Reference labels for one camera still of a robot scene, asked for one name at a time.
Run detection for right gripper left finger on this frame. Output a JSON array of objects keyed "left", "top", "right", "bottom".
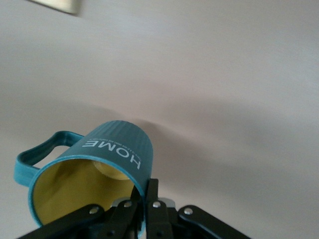
[{"left": 19, "top": 185, "right": 142, "bottom": 239}]

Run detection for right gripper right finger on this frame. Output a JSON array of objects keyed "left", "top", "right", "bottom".
[{"left": 144, "top": 178, "right": 250, "bottom": 239}]

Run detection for bamboo cutting board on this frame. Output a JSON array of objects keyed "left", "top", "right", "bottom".
[{"left": 26, "top": 0, "right": 83, "bottom": 14}]

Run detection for teal cup yellow inside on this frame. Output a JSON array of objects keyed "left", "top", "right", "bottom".
[{"left": 13, "top": 120, "right": 154, "bottom": 239}]

